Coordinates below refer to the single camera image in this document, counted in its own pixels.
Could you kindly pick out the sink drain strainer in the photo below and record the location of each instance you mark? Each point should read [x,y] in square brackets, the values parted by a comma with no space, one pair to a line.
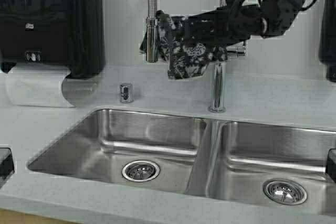
[141,171]
[285,192]

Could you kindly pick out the black white patterned cloth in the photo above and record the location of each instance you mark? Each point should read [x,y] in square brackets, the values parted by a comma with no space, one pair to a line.
[183,63]

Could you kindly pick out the black left robot base corner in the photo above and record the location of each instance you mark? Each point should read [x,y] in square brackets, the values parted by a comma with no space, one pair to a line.
[7,165]

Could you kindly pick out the white paper towel sheet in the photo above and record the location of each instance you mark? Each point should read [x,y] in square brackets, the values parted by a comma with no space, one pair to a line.
[48,86]

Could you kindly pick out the stainless steel double sink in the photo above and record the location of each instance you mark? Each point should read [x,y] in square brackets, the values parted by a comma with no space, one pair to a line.
[210,158]

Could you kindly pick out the black wall soap dispenser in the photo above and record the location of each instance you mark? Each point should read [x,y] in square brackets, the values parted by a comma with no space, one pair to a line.
[327,40]

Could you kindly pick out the left sink drain strainer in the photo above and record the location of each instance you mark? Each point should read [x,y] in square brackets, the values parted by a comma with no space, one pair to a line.
[141,171]

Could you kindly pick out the right sink drain strainer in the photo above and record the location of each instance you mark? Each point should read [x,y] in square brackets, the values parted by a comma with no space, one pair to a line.
[285,192]

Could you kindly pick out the black paper towel dispenser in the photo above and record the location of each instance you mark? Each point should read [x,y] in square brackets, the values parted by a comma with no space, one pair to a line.
[67,33]

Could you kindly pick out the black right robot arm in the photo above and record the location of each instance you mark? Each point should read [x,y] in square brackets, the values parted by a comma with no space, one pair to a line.
[239,20]

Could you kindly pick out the small chrome air gap cap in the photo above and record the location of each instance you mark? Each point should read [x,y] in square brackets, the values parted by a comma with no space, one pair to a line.
[126,90]

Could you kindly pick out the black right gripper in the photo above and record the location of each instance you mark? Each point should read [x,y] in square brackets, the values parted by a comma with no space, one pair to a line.
[211,29]

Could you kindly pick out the chrome spring kitchen faucet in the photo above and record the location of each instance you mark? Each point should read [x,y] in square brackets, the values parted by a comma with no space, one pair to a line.
[148,47]

